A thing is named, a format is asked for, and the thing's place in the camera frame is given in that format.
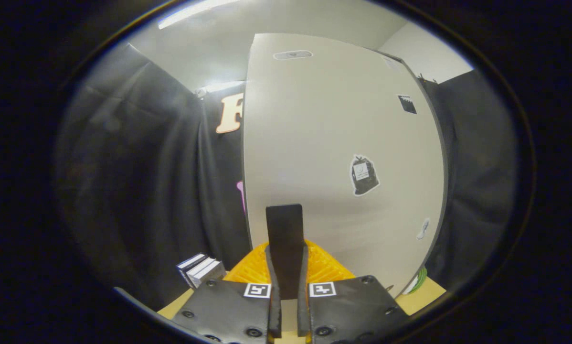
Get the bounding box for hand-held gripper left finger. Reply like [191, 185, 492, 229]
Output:
[171, 241, 283, 344]

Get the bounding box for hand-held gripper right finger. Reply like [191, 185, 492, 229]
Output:
[297, 239, 409, 344]

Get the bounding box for black cabinet door handle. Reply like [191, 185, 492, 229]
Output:
[266, 204, 304, 300]

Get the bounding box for grey shoe cabinet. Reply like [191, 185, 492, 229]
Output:
[374, 45, 450, 287]

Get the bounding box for black backdrop cloth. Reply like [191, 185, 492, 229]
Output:
[56, 43, 251, 306]
[419, 69, 521, 293]

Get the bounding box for green white cord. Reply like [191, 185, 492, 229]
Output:
[407, 267, 429, 295]

